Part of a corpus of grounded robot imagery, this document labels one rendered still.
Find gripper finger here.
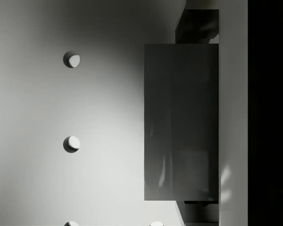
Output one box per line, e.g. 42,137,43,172
175,9,219,45
176,200,219,224

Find grey cube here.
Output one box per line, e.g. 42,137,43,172
144,43,219,201

